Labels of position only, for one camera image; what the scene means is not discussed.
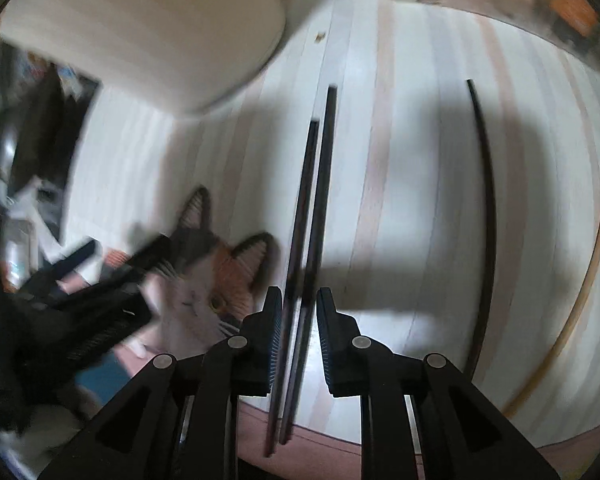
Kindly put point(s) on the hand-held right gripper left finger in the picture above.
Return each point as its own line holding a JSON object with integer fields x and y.
{"x": 275, "y": 340}

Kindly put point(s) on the dark brown chopstick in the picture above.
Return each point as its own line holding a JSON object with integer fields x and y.
{"x": 487, "y": 220}

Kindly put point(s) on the cream ribbed utensil holder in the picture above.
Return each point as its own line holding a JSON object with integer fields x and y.
{"x": 145, "y": 35}

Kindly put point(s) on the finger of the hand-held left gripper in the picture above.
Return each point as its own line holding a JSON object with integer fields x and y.
{"x": 65, "y": 265}
{"x": 140, "y": 260}

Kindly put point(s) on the row of light wooden chopsticks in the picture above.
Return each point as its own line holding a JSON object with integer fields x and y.
{"x": 587, "y": 290}

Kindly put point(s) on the striped cat print tablecloth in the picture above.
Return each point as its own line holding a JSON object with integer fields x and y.
{"x": 420, "y": 160}

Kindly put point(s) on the clear plastic organizer tray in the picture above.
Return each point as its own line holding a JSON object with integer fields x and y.
{"x": 485, "y": 7}

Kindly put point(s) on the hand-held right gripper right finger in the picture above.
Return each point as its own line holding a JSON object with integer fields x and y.
{"x": 325, "y": 340}

